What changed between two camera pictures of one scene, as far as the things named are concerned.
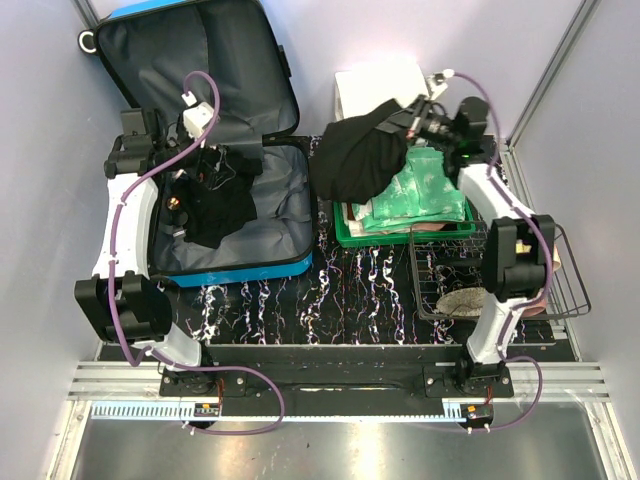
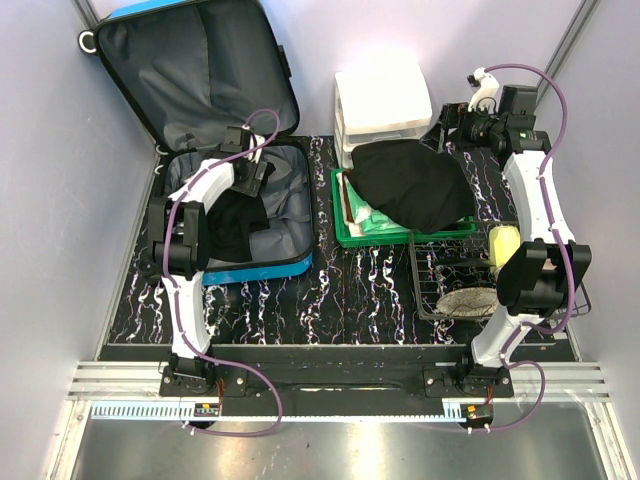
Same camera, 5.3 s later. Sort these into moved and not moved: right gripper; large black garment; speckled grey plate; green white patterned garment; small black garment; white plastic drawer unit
Moved: small black garment; right gripper; large black garment; green white patterned garment
Not moved: white plastic drawer unit; speckled grey plate
